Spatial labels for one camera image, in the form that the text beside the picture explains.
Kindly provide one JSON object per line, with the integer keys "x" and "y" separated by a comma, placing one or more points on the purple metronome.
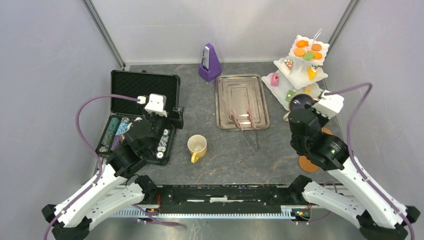
{"x": 210, "y": 66}

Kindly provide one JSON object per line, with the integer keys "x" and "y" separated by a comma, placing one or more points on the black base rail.
{"x": 227, "y": 199}

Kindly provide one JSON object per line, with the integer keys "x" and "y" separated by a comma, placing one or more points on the green interior mushroom mug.
{"x": 286, "y": 116}

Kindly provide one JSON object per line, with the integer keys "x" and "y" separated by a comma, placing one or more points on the green swirl roll cake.
{"x": 289, "y": 95}

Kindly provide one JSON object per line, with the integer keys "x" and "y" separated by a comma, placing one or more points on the cream yellow-handled mug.
{"x": 197, "y": 145}

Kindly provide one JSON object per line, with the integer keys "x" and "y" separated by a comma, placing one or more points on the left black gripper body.
{"x": 160, "y": 123}

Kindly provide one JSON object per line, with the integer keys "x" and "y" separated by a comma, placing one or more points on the woven coaster far right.
{"x": 327, "y": 131}

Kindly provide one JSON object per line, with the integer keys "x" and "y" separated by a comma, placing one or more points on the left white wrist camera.
{"x": 154, "y": 103}

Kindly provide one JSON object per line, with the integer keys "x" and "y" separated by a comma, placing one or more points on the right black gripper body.
{"x": 308, "y": 105}

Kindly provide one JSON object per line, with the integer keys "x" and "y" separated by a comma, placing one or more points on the yellow cake slice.
{"x": 312, "y": 71}

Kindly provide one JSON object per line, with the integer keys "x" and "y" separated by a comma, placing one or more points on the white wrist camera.
{"x": 154, "y": 103}
{"x": 329, "y": 105}

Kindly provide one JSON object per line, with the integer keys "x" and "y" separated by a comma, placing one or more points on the orange round coaster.
{"x": 306, "y": 165}

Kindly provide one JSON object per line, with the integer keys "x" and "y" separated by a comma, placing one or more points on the pink steel tongs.
{"x": 244, "y": 121}

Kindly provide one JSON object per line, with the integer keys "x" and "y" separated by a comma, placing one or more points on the green macaron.
{"x": 308, "y": 56}

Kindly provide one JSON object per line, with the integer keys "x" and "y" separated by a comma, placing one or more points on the white three-tier cake stand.
{"x": 297, "y": 79}

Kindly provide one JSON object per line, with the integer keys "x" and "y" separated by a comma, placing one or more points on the orange sandwich cookie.
{"x": 299, "y": 52}

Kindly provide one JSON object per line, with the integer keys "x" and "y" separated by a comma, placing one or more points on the orange fish cake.
{"x": 317, "y": 55}
{"x": 302, "y": 43}

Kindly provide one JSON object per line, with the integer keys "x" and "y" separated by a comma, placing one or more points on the black poker chip case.
{"x": 142, "y": 112}

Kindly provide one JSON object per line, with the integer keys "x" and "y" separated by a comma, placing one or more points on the steel serving tray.
{"x": 238, "y": 91}

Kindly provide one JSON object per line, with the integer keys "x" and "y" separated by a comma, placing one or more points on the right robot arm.
{"x": 376, "y": 214}

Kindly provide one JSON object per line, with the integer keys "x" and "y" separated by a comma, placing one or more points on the layered strawberry cake slice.
{"x": 288, "y": 63}

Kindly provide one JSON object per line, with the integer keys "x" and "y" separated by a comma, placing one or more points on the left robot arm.
{"x": 65, "y": 219}

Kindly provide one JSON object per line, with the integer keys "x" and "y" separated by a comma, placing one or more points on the small orange macaron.
{"x": 316, "y": 47}

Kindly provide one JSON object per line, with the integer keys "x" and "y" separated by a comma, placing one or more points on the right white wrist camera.
{"x": 329, "y": 105}

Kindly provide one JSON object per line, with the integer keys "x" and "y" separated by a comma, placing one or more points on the yellow rectangular cake bar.
{"x": 307, "y": 89}

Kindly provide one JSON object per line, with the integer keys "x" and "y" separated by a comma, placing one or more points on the pink cake piece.
{"x": 274, "y": 81}

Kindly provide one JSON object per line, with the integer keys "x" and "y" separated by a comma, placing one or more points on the white cable duct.
{"x": 127, "y": 202}

